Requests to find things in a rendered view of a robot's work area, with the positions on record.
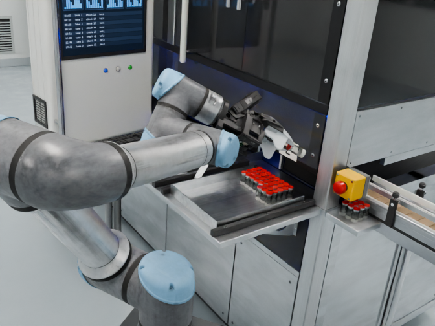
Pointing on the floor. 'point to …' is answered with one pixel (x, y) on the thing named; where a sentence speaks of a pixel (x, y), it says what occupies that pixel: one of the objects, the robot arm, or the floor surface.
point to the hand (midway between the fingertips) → (287, 143)
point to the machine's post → (334, 152)
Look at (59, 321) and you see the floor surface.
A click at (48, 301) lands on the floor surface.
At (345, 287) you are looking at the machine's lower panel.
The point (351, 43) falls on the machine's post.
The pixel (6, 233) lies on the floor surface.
